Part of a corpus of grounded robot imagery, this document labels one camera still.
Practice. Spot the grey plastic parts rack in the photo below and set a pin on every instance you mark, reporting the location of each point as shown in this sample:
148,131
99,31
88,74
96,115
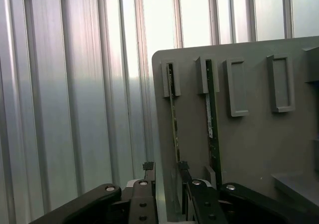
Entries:
254,139

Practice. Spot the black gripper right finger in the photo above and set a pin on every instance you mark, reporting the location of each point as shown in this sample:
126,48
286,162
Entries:
207,204

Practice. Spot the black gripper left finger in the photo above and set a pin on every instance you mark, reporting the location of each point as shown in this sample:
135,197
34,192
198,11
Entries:
142,204

